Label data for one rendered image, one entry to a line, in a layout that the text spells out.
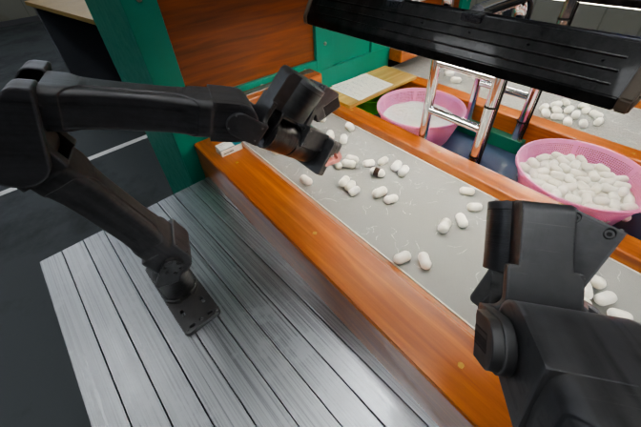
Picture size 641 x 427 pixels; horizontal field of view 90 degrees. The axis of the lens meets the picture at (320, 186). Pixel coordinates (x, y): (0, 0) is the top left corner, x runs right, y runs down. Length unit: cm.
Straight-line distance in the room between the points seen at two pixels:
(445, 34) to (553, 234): 39
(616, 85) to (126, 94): 57
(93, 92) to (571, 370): 48
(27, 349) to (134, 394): 116
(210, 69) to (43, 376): 127
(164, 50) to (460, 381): 84
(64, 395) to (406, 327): 131
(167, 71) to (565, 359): 85
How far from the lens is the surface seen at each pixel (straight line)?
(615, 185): 99
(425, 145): 88
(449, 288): 62
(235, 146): 88
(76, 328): 79
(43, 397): 164
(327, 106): 55
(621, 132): 122
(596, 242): 36
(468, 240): 69
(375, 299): 55
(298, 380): 60
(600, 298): 69
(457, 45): 58
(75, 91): 46
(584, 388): 22
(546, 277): 29
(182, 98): 46
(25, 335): 185
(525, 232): 28
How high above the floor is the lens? 124
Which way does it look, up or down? 41 degrees down
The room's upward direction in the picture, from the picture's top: 3 degrees counter-clockwise
